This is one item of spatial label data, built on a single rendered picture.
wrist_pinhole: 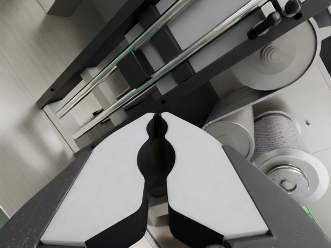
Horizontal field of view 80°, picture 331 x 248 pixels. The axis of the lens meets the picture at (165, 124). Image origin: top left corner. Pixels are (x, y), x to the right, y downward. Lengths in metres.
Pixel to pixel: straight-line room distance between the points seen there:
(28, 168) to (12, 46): 0.29
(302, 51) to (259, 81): 0.08
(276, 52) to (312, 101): 0.50
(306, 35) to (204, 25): 0.19
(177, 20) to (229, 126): 0.24
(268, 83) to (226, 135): 0.14
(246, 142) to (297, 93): 0.36
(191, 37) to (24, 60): 0.40
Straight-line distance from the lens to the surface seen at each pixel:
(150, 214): 0.60
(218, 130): 0.46
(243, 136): 0.47
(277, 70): 0.37
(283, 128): 0.60
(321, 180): 0.52
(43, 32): 0.69
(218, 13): 0.33
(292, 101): 0.79
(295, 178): 0.48
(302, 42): 0.44
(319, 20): 0.53
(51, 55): 0.64
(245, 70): 0.43
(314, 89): 0.79
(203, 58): 0.33
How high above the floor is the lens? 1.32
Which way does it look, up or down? 30 degrees down
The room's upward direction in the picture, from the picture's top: 61 degrees clockwise
